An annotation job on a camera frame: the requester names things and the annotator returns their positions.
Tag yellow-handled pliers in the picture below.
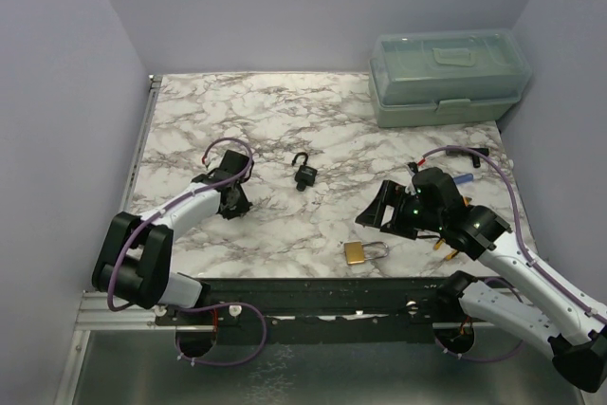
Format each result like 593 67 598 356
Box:
433 238 459 263

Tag green translucent plastic toolbox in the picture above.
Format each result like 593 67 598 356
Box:
369 29 532 128

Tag black padlock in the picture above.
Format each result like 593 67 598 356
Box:
291 152 318 188

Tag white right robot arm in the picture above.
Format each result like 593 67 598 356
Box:
355 168 606 393

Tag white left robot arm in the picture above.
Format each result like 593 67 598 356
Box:
92 150 253 324

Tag black base frame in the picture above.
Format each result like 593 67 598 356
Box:
156 271 477 351

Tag brass padlock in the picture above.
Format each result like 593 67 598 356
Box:
343 241 390 266

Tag aluminium side rail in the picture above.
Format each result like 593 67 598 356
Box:
119 74 163 212

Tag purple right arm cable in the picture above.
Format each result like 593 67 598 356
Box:
420 144 607 325

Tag blue-handled screwdriver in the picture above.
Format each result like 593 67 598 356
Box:
453 174 474 185

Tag black T-shaped tool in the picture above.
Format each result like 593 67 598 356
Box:
446 147 489 169

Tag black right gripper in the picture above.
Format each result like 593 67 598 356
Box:
356 178 445 240

